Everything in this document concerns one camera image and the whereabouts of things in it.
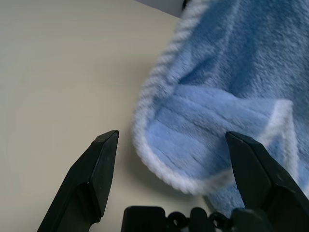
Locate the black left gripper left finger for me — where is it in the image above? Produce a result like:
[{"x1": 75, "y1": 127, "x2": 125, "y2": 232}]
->
[{"x1": 36, "y1": 130, "x2": 120, "y2": 232}]

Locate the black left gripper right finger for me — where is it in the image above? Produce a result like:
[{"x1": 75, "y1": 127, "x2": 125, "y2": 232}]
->
[{"x1": 225, "y1": 130, "x2": 309, "y2": 232}]

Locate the light blue white-trimmed towel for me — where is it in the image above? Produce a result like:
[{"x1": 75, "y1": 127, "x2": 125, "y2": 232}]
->
[{"x1": 131, "y1": 0, "x2": 309, "y2": 218}]

